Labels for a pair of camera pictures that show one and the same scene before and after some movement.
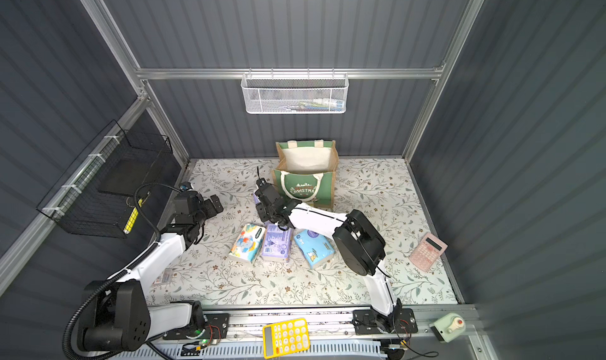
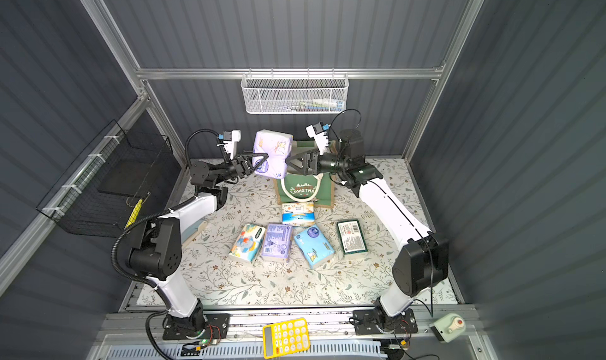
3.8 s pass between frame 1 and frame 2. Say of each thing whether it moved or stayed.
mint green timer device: stayed
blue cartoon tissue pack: stayed
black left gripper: moved
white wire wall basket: stayed
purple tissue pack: stayed
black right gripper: moved
